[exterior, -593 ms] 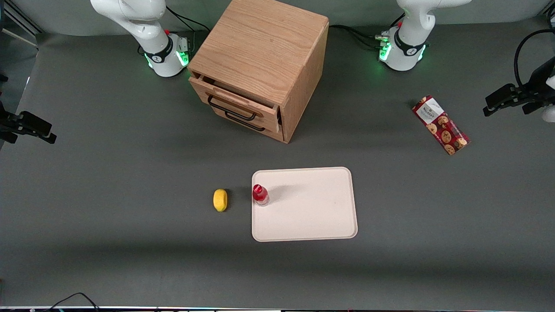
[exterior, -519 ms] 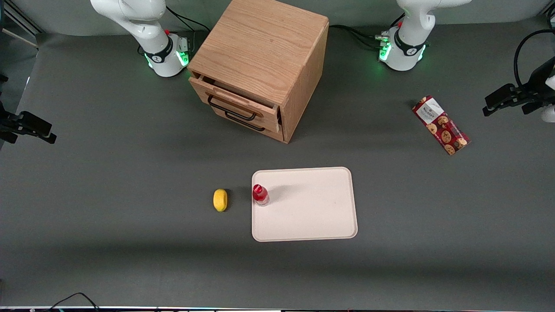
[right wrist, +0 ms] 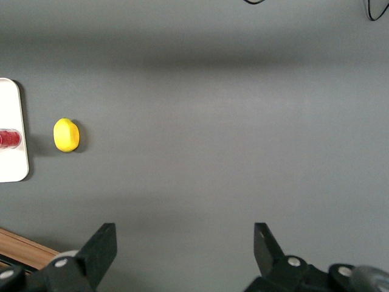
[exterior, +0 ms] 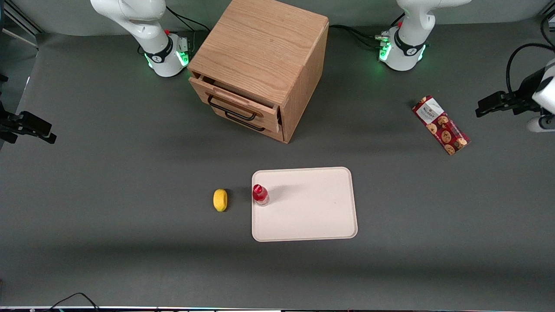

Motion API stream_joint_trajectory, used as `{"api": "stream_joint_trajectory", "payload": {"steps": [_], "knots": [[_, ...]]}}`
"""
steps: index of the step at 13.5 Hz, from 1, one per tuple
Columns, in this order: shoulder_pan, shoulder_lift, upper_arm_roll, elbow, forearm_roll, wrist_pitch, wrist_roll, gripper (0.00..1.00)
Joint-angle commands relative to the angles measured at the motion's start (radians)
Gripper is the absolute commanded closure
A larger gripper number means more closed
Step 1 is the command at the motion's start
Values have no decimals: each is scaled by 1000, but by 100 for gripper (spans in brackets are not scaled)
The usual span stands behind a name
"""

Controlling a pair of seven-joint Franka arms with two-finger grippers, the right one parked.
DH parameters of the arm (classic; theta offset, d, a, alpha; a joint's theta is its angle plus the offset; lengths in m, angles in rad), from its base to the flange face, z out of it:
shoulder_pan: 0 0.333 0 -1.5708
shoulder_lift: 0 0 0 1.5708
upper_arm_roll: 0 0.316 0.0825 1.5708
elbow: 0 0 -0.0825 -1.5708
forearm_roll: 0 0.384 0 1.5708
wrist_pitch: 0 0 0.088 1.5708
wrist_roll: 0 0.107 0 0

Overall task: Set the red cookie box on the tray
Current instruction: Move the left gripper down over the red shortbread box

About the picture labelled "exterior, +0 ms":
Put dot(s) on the red cookie box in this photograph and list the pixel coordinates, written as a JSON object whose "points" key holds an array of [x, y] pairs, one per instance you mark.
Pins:
{"points": [[440, 125]]}

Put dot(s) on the small red-capped bottle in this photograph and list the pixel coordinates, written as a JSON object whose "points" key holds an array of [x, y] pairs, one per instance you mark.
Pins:
{"points": [[260, 195]]}

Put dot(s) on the wooden drawer slightly open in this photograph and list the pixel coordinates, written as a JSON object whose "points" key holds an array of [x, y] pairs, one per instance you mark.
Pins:
{"points": [[234, 102]]}

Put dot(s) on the wooden drawer closed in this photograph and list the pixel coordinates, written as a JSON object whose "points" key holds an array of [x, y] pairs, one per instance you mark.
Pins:
{"points": [[264, 130]]}

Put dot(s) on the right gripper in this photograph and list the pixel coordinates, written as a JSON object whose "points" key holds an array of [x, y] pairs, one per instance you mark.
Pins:
{"points": [[17, 122]]}

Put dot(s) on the yellow lemon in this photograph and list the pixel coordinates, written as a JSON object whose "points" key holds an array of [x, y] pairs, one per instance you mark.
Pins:
{"points": [[220, 200]]}

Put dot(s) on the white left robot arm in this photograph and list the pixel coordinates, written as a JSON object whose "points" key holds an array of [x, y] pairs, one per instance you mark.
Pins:
{"points": [[409, 39]]}

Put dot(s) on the wooden drawer cabinet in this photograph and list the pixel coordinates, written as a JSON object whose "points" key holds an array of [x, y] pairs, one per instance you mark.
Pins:
{"points": [[264, 52]]}

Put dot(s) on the aluminium frame rail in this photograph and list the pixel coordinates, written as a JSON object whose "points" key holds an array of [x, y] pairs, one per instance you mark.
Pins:
{"points": [[19, 19], [548, 11]]}

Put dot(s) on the beige plastic tray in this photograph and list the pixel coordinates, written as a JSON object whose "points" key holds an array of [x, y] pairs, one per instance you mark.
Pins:
{"points": [[303, 208]]}

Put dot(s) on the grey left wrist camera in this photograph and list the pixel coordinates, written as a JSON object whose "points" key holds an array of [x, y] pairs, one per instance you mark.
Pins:
{"points": [[540, 124]]}

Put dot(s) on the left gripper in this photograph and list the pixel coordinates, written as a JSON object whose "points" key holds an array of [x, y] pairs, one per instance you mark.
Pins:
{"points": [[523, 99]]}

